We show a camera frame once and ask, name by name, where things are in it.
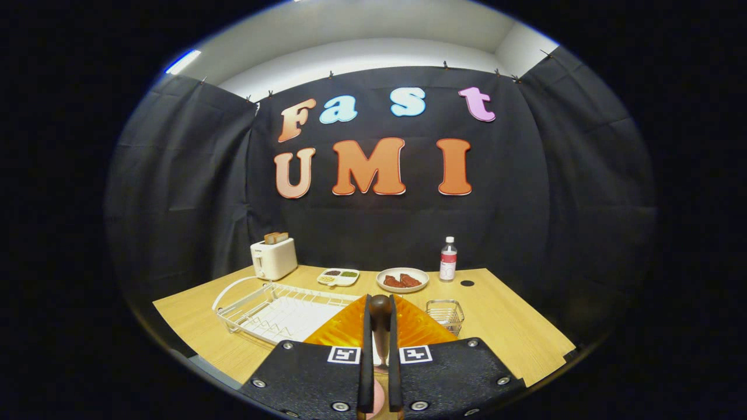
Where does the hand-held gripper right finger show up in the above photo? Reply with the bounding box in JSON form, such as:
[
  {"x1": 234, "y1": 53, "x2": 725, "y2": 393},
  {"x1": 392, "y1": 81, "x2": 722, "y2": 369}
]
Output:
[{"x1": 388, "y1": 295, "x2": 526, "y2": 419}]

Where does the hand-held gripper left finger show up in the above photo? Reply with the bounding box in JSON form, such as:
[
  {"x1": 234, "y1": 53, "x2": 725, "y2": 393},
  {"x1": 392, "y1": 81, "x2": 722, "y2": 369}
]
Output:
[{"x1": 240, "y1": 295, "x2": 374, "y2": 419}]

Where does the pink plate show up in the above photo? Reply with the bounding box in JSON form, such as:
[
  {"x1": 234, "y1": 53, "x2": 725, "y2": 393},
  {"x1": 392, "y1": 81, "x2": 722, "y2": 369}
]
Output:
[{"x1": 372, "y1": 365, "x2": 387, "y2": 416}]

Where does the wooden-handled metal spoon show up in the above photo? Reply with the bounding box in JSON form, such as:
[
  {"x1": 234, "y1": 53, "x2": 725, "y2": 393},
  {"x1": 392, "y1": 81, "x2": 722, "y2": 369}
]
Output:
[{"x1": 369, "y1": 295, "x2": 393, "y2": 368}]

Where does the metal wire basket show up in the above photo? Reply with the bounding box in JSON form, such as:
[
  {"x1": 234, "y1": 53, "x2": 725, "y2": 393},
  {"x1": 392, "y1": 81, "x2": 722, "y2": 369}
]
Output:
[{"x1": 426, "y1": 299, "x2": 465, "y2": 336}]

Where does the white wire dish rack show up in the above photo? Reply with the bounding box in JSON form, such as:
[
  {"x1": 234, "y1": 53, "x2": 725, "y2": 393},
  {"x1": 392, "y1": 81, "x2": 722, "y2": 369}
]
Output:
[{"x1": 212, "y1": 276, "x2": 365, "y2": 346}]

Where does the white plate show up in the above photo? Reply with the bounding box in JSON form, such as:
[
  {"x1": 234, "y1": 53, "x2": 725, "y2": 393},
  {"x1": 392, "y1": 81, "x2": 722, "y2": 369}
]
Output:
[{"x1": 376, "y1": 267, "x2": 430, "y2": 293}]

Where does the white divided bean dish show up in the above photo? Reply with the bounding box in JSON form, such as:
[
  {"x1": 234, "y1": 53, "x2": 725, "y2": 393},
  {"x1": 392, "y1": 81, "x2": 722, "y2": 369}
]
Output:
[{"x1": 317, "y1": 268, "x2": 360, "y2": 288}]

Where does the clear bottle red label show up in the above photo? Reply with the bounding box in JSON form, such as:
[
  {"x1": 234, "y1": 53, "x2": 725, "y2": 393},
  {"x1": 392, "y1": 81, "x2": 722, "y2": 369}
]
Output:
[{"x1": 439, "y1": 236, "x2": 458, "y2": 282}]

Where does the black backdrop cloth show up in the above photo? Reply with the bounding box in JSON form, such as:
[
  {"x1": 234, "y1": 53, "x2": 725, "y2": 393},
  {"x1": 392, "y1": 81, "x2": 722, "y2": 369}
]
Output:
[{"x1": 105, "y1": 47, "x2": 657, "y2": 351}]

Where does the white toaster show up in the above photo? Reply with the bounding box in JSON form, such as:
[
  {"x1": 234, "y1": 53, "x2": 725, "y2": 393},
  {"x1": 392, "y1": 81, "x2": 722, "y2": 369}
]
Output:
[{"x1": 250, "y1": 237, "x2": 298, "y2": 281}]

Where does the narrow ceiling light panel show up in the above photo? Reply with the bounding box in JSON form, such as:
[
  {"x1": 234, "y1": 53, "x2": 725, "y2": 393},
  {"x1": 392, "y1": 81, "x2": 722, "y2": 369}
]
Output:
[{"x1": 165, "y1": 49, "x2": 202, "y2": 75}]

